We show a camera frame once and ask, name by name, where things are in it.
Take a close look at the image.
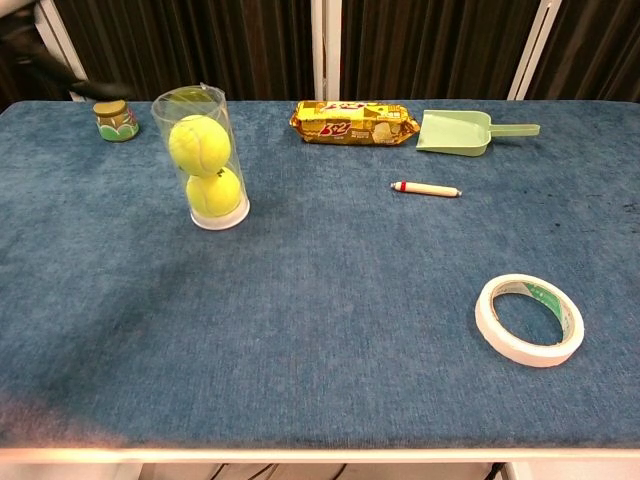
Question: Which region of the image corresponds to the clear plastic tube container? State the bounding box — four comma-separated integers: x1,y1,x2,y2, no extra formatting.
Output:
150,83,251,231

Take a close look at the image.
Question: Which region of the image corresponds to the white frame post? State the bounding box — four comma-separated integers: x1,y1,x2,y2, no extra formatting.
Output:
33,0,94,103
309,0,342,101
506,0,562,101

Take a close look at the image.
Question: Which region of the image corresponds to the green plastic dustpan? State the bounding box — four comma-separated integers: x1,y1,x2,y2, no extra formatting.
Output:
415,109,542,158

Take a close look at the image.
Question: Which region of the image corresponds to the small wrapped sausage stick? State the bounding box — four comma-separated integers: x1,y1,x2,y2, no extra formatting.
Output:
389,180,464,199

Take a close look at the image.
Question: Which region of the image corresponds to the white adhesive tape roll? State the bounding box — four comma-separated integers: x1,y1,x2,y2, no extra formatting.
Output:
474,273,585,369

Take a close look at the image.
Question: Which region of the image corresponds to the small jar with gold lid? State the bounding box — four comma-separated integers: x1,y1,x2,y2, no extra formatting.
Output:
92,98,141,143

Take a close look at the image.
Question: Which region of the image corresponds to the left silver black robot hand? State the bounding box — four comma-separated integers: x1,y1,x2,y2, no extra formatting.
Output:
0,22,137,101

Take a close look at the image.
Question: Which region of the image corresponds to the yellow tennis ball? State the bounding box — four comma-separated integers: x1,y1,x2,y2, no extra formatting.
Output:
185,167,243,218
168,114,232,179

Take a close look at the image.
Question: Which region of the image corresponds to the yellow biscuit snack pack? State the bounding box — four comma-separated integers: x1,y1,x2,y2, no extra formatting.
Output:
289,99,422,147

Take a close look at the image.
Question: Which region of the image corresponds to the blue table cloth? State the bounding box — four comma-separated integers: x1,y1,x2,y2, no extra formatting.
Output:
0,99,640,451

